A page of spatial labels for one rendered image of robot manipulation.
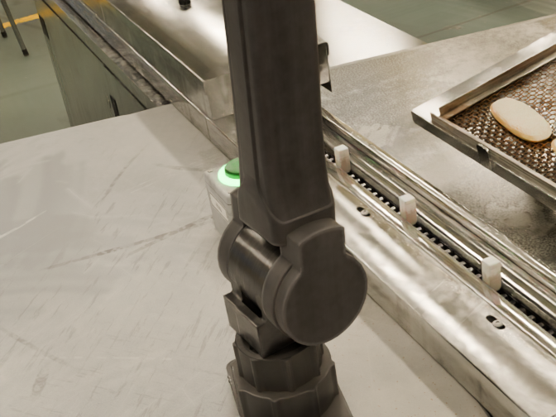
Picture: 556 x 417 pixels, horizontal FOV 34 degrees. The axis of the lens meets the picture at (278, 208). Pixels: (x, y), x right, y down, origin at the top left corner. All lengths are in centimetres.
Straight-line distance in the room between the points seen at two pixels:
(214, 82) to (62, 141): 27
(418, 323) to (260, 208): 22
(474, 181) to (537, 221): 11
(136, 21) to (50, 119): 213
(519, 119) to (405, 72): 38
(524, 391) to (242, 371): 22
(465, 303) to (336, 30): 82
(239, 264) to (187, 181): 45
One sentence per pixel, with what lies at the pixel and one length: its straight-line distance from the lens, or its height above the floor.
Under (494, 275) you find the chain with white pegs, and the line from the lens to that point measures 85.
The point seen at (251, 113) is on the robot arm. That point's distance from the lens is 63.
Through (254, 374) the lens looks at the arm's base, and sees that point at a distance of 73.
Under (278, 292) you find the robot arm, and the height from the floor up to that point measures 97.
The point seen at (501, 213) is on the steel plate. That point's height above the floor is 82.
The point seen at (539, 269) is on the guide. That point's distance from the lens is 85.
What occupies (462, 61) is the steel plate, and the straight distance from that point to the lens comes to 137.
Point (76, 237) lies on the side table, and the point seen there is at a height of 82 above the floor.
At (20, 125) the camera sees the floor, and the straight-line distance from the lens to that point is 355.
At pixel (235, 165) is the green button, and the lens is 98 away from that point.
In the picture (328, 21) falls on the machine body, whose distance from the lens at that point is 159.
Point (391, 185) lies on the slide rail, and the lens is 101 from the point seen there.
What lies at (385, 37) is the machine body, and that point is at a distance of 149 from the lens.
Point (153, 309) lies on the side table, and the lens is 93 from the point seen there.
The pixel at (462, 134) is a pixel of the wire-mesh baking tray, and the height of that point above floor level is 90.
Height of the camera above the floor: 136
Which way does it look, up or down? 31 degrees down
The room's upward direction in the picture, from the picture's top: 10 degrees counter-clockwise
